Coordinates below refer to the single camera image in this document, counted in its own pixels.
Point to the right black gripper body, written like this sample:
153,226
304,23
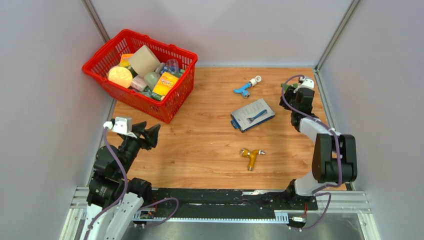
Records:
290,95

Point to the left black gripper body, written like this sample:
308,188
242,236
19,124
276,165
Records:
130,146

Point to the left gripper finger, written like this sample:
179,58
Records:
151,136
139,129

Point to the green water faucet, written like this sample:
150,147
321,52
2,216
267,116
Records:
287,87

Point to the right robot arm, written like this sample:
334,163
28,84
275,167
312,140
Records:
334,160

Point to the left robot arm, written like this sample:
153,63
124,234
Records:
113,198

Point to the pink wrapped soap bar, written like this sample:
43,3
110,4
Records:
138,83

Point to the pale green soap bar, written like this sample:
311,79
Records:
151,79

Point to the yellow orange snack packet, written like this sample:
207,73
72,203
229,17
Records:
165,83

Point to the orange round sponge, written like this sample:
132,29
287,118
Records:
120,76

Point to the blue faucet with white fitting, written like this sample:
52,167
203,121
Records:
243,91

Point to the razor blister pack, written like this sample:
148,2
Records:
251,115

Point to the brown cardboard box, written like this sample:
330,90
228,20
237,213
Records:
144,61

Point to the orange packet in basket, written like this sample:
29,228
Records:
124,60

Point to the yellow brass faucet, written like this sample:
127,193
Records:
252,156

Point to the red plastic shopping basket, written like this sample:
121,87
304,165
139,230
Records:
128,42

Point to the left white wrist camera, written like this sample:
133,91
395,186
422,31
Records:
123,126

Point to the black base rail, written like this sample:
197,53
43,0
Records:
200,203

